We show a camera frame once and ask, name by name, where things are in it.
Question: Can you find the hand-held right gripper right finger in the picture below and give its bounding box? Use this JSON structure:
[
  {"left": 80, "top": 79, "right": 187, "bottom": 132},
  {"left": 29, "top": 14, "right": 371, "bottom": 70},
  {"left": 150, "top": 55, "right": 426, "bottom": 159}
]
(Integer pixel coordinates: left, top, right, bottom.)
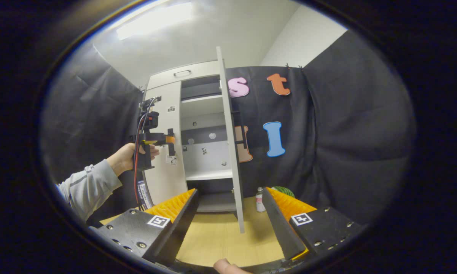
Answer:
[{"left": 262, "top": 186, "right": 366, "bottom": 263}]

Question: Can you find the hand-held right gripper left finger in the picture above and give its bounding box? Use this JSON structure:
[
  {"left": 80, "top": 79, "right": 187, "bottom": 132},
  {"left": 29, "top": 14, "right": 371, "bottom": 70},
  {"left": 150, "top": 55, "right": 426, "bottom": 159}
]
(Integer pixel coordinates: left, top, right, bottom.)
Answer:
[{"left": 89, "top": 188, "right": 199, "bottom": 265}]

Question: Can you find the beige double-door shoe cabinet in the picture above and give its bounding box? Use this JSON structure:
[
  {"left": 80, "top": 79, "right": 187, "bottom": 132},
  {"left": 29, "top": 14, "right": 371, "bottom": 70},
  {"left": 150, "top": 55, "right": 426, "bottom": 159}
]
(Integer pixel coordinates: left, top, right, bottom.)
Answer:
[{"left": 142, "top": 60, "right": 238, "bottom": 213}]

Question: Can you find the beige cabinet door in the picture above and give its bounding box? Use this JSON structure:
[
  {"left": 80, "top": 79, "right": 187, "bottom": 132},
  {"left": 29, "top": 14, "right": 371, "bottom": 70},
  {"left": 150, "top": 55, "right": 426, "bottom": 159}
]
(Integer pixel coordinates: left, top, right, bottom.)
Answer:
[
  {"left": 142, "top": 81, "right": 189, "bottom": 206},
  {"left": 216, "top": 46, "right": 248, "bottom": 233}
]

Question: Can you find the small white bottle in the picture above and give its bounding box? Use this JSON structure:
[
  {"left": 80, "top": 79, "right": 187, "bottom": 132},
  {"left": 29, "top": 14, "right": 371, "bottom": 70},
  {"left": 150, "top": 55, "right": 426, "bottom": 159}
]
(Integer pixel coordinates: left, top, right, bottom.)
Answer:
[{"left": 255, "top": 186, "right": 266, "bottom": 212}]

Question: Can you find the watermelon slice toy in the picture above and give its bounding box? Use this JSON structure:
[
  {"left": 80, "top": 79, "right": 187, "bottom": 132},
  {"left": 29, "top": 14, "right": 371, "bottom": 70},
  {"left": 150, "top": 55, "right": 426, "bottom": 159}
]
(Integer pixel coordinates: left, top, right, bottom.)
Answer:
[{"left": 271, "top": 186, "right": 295, "bottom": 198}]

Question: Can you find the white book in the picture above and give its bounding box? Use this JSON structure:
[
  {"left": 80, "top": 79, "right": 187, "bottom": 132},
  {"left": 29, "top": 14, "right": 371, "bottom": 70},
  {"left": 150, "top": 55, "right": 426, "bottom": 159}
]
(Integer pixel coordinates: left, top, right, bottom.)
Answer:
[{"left": 138, "top": 181, "right": 147, "bottom": 210}]

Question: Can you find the ceiling light panel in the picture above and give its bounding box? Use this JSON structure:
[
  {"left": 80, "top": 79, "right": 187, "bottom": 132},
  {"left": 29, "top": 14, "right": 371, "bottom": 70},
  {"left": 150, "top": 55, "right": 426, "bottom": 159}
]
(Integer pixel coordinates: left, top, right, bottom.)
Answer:
[{"left": 116, "top": 2, "right": 194, "bottom": 40}]

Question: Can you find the black backdrop cloth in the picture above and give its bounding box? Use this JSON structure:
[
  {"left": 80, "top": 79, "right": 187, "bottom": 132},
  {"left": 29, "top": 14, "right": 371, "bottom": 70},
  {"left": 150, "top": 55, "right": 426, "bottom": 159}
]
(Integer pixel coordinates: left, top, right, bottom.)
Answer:
[{"left": 40, "top": 29, "right": 417, "bottom": 229}]

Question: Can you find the red and black cable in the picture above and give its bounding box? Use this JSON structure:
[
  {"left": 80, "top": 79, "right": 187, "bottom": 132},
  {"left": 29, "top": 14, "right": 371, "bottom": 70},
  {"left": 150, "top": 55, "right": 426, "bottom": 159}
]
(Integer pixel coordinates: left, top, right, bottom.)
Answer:
[{"left": 132, "top": 98, "right": 156, "bottom": 208}]

